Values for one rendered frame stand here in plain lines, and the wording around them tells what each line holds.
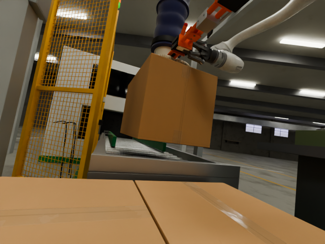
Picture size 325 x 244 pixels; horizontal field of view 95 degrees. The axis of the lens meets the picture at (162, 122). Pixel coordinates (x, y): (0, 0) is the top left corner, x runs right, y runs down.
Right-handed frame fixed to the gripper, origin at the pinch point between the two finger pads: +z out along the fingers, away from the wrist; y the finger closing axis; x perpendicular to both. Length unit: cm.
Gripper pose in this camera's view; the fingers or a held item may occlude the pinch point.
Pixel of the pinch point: (183, 45)
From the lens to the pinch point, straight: 91.6
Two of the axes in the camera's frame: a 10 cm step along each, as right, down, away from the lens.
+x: -3.6, 0.3, 9.3
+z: -9.2, -1.7, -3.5
